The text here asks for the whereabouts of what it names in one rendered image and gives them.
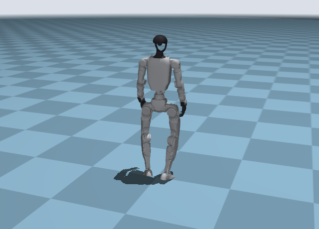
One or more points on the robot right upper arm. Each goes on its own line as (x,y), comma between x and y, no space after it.
(177,72)

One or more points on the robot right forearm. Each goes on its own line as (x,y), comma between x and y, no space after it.
(181,94)

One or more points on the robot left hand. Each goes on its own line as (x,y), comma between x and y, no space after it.
(141,101)

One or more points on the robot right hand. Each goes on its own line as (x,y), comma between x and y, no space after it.
(183,109)

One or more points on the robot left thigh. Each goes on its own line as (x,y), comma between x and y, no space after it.
(146,120)

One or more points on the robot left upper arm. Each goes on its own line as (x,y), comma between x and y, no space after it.
(142,71)

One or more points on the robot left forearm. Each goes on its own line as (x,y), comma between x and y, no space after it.
(140,91)

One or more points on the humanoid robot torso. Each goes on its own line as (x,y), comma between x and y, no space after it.
(159,77)

